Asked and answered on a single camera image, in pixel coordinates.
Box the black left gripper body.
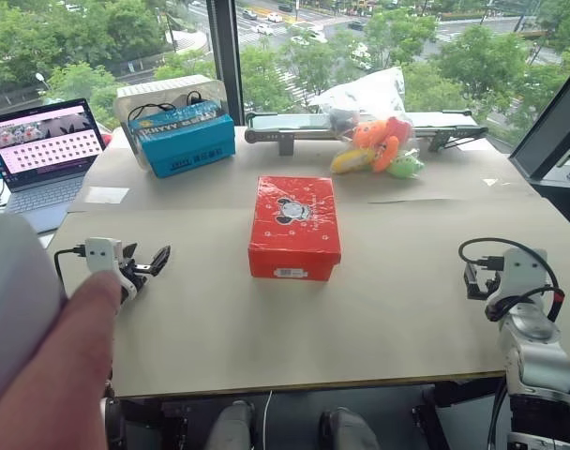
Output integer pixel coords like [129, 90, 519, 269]
[117, 255, 151, 297]

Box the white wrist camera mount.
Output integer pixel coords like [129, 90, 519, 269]
[84, 237, 143, 302]
[484, 247, 553, 324]

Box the clear plastic bag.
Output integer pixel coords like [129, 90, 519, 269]
[307, 65, 415, 142]

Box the thin white cable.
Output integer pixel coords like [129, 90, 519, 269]
[261, 388, 275, 450]

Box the blue cardboard box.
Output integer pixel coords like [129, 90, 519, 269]
[127, 103, 236, 180]

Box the orange plush toy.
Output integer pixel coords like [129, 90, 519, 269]
[352, 119, 401, 173]

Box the black window pillar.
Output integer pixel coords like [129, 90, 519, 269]
[205, 0, 243, 128]

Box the red-orange plush toy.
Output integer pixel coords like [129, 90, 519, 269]
[385, 115, 415, 142]

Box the black table bracket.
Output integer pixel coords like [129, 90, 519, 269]
[411, 386, 455, 450]

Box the grey laptop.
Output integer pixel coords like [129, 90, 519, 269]
[0, 97, 109, 234]

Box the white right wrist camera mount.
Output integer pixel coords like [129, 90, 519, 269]
[484, 247, 553, 324]

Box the black monitor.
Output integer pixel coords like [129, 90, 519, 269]
[508, 60, 570, 182]

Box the black charger cable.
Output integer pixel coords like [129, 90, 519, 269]
[127, 91, 220, 124]

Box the white translucent storage container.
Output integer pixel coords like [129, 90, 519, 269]
[114, 73, 226, 130]

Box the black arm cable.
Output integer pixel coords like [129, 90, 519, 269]
[486, 378, 509, 450]

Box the grey metal rail device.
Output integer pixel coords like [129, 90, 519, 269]
[244, 110, 490, 157]

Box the dark plush toy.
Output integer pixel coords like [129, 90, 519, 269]
[329, 108, 361, 131]

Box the yellow plush toy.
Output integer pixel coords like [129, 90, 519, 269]
[330, 147, 376, 175]

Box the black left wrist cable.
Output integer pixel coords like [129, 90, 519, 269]
[53, 244, 87, 301]

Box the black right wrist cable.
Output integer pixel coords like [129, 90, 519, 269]
[457, 237, 566, 324]

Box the green plush toy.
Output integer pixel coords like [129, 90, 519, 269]
[385, 152, 426, 180]

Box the red shoe box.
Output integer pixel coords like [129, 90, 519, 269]
[247, 174, 342, 282]

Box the white shirt sleeve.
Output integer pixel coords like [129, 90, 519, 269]
[0, 214, 69, 413]

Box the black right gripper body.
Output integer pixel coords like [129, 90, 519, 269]
[480, 269, 503, 301]

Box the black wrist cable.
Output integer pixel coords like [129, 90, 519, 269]
[457, 237, 566, 324]
[53, 244, 87, 301]

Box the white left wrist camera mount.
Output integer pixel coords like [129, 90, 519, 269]
[84, 237, 143, 302]

